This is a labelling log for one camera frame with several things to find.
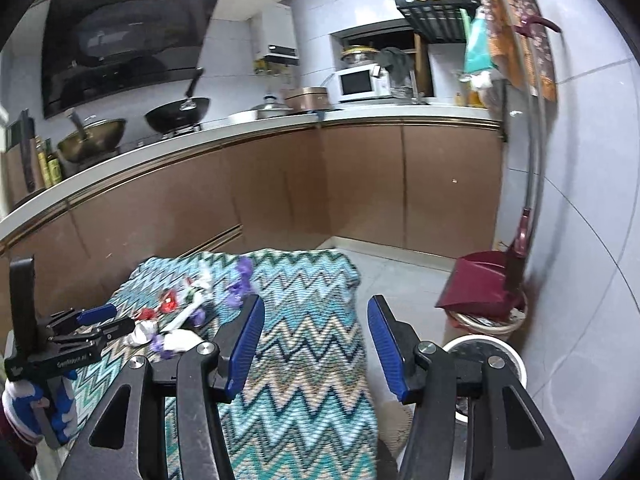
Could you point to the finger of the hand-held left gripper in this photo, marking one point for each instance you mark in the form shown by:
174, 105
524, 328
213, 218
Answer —
97, 313
117, 329

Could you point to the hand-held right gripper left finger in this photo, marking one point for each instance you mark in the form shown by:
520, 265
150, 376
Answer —
247, 345

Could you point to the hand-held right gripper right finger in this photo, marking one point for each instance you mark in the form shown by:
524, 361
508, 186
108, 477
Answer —
385, 355

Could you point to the crushed red and white can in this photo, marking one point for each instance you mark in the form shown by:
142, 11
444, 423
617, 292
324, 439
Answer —
169, 301

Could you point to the person's left forearm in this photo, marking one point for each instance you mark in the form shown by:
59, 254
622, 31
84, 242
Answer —
12, 447

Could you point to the person's left hand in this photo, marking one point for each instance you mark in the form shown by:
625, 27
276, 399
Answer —
17, 402

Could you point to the white crumpled tissue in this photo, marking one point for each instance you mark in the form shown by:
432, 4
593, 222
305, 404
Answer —
181, 341
142, 333

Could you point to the small red wrapper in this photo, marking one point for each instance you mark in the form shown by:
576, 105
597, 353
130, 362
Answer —
145, 314

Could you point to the purple wrapper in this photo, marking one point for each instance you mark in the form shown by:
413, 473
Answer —
243, 266
234, 297
159, 346

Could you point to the zigzag knitted blanket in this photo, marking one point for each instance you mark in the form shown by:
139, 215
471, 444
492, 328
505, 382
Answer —
300, 360

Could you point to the beige cushion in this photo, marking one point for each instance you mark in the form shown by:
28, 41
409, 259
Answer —
395, 425

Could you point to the white plastic wrapper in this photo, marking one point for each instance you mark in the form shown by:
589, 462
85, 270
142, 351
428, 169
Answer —
202, 280

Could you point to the maroon dustpan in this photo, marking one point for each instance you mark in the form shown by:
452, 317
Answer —
475, 285

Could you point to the woven basket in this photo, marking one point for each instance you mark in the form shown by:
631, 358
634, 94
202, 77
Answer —
500, 328

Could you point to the white bucket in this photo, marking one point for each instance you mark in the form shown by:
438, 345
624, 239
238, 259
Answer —
517, 367

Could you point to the oil bottles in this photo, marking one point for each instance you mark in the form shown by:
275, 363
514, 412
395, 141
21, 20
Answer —
43, 162

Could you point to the brown kitchen cabinet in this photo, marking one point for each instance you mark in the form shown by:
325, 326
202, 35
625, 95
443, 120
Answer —
350, 185

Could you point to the brass pot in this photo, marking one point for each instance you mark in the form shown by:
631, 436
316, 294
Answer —
92, 140

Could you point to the black wok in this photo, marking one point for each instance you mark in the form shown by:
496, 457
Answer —
177, 115

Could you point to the steel pot lid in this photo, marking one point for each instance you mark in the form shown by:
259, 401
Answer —
271, 107

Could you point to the brown rice cooker box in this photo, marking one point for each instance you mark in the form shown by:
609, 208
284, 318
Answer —
306, 100

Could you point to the black range hood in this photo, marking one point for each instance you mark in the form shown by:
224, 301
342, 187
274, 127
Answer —
125, 45

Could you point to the white microwave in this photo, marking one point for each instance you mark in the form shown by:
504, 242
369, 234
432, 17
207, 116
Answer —
360, 84

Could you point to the dark hanging cloth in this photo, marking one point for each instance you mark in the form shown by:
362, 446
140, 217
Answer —
397, 62

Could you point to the stacked metal pots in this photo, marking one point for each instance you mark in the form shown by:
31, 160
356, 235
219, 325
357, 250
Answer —
359, 55

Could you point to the white water heater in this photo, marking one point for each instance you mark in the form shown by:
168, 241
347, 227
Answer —
275, 30

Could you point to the teal plastic bag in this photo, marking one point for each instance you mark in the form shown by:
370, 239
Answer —
478, 45

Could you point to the patterned hanging cloth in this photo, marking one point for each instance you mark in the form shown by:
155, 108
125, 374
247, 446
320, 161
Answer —
520, 25

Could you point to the black wall rack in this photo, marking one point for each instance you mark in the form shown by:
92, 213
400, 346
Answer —
435, 10

